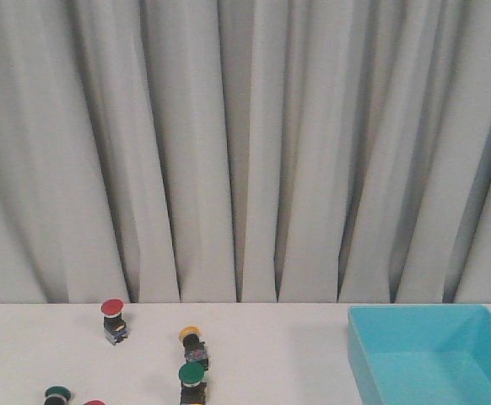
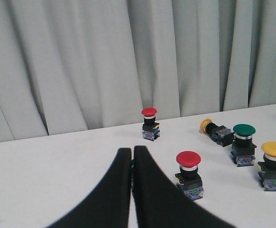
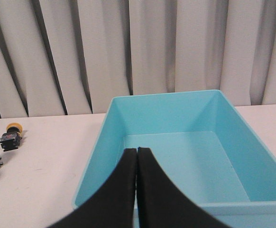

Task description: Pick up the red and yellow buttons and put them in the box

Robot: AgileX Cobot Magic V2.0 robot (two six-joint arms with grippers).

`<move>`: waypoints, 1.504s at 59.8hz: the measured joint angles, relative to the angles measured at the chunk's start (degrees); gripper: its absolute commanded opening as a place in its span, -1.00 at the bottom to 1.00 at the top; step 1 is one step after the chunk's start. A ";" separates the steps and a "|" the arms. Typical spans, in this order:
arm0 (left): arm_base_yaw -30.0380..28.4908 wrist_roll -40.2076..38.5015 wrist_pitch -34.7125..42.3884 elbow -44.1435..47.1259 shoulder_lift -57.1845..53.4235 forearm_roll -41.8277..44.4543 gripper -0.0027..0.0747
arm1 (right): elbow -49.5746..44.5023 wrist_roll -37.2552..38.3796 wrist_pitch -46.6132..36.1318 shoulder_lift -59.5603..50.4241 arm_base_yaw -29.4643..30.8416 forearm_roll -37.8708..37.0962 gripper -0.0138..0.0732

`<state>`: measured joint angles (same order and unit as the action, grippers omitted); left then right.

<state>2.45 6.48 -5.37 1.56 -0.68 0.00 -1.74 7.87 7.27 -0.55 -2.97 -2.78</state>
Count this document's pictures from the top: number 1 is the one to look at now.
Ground red push button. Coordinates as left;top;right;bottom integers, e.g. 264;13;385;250
100;299;128;346
84;399;105;405

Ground light blue plastic box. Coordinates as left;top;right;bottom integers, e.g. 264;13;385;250
348;304;491;404

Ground white pleated curtain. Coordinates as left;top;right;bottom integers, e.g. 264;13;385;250
0;1;491;303

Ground yellow push button lying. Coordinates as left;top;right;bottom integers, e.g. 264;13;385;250
179;326;209;371

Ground green push button upright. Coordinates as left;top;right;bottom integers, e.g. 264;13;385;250
178;362;207;405

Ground green push button lying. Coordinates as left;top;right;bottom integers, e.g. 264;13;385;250
44;386;72;405

